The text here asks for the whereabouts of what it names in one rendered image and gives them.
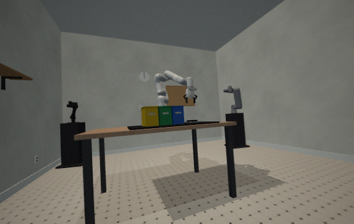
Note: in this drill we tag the yellow bin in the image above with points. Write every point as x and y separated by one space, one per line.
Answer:
150 116

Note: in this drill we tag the green bin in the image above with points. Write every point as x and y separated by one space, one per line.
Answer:
165 115

